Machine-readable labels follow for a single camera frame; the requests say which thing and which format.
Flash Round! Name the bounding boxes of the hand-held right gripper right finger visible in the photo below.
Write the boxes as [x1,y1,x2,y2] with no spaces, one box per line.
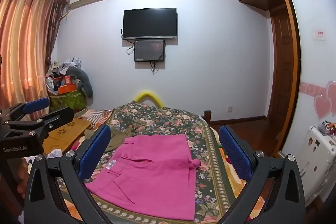
[218,125,306,224]

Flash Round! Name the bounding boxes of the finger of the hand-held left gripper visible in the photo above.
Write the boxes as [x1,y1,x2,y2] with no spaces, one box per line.
[0,97,50,122]
[5,107,75,139]

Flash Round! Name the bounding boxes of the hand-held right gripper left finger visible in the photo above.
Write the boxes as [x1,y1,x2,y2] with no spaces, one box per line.
[24,124,112,224]

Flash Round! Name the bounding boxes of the pink pants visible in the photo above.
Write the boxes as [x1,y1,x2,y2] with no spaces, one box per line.
[83,134,201,221]

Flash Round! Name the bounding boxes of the olive green pants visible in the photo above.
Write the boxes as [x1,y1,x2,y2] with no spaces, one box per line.
[104,126,137,153]

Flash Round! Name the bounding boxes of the green patterned box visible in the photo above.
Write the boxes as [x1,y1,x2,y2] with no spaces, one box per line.
[49,90,87,112]

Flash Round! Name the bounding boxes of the wooden lap desk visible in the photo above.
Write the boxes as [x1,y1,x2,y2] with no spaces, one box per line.
[42,118,92,155]

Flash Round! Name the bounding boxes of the orange box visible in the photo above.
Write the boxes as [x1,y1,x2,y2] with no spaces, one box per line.
[58,84,77,94]

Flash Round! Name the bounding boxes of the striped cloth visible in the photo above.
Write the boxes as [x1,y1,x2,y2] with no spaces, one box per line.
[79,109,113,130]

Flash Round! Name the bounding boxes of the white cloth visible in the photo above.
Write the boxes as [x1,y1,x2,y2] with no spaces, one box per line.
[47,149,63,159]

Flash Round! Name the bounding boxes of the grey plush toy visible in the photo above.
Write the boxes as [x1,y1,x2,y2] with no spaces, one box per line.
[66,67,94,98]

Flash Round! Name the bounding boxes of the pile of clothes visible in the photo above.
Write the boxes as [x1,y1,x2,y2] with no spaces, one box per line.
[46,56,84,93]

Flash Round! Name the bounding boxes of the orange printed blanket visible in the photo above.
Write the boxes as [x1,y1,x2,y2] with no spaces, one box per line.
[218,144,265,224]

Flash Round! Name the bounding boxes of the orange brown curtain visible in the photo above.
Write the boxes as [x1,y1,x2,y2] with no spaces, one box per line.
[0,0,69,111]

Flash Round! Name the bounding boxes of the dark floral blanket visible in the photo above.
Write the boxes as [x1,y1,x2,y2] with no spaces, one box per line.
[79,101,247,224]

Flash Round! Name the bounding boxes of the yellow foam tube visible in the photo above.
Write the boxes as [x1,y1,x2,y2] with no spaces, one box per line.
[135,91,165,107]

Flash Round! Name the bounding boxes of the white refrigerator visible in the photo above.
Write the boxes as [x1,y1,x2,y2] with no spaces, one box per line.
[295,125,336,203]

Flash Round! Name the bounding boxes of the small items on suitcase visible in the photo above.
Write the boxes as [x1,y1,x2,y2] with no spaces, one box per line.
[319,120,336,135]

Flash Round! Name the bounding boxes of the brown wooden door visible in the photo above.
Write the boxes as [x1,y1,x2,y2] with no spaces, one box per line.
[270,4,294,140]

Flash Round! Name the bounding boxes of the wardrobe door with heart stickers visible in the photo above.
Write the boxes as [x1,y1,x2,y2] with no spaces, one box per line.
[278,0,336,161]

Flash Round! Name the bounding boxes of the white label sticker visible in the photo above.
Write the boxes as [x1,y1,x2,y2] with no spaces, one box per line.
[313,28,326,41]

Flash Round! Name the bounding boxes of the black television cable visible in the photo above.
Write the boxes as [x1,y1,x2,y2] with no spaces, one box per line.
[121,26,135,55]

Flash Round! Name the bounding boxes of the small black wall monitor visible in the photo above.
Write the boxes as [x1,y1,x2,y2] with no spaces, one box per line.
[134,39,165,62]

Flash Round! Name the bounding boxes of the black wall television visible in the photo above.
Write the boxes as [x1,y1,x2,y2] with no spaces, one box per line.
[123,7,178,40]

